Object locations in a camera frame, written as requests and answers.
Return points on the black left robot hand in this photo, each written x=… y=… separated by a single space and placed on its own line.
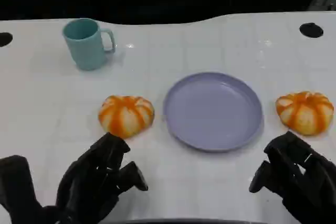
x=86 y=182

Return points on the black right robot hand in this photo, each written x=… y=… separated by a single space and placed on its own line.
x=302 y=179

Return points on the orange and white bread roll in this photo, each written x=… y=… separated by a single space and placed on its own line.
x=123 y=116
x=304 y=115

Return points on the lilac plate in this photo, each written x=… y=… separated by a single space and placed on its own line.
x=212 y=111

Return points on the pale green mug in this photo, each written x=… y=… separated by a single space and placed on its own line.
x=84 y=48

